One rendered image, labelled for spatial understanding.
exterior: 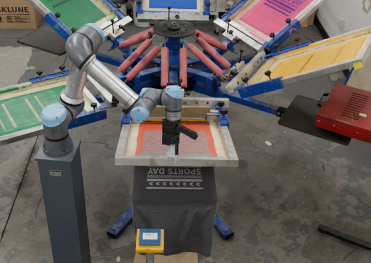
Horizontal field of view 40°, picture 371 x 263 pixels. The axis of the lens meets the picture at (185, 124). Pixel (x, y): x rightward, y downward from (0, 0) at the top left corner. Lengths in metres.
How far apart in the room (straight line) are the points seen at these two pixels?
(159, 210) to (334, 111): 1.26
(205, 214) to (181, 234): 0.19
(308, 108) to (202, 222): 1.18
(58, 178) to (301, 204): 2.17
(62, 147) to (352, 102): 1.81
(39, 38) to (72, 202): 1.95
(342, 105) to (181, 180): 1.15
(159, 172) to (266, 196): 1.54
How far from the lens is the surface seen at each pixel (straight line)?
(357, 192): 4.44
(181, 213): 2.73
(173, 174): 2.82
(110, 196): 4.11
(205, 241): 2.90
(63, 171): 2.61
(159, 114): 2.96
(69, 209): 2.78
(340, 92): 3.46
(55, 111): 2.50
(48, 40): 4.32
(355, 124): 3.16
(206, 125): 2.98
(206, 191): 2.73
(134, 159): 2.41
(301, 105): 3.54
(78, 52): 2.23
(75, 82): 2.48
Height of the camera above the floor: 2.77
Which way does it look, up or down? 35 degrees down
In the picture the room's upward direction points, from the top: 3 degrees clockwise
